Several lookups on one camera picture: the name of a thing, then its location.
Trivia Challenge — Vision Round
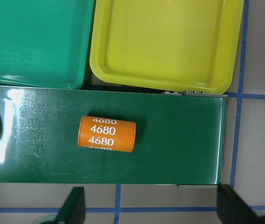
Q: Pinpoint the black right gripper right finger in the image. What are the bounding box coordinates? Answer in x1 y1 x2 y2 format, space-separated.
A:
216 184 263 224

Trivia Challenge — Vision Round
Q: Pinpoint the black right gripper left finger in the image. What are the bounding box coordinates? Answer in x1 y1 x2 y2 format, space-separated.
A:
55 187 86 224

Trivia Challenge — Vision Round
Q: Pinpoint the orange cylinder with 4680 print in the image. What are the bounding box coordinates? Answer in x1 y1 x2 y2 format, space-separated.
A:
78 116 136 153

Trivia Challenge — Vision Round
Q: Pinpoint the green conveyor belt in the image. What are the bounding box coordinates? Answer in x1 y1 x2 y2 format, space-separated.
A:
0 86 226 185

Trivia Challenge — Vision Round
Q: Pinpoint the yellow plastic tray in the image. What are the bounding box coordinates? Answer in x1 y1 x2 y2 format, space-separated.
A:
90 0 244 94

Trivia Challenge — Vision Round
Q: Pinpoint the green plastic tray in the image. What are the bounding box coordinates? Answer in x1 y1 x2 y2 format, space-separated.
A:
0 0 94 89

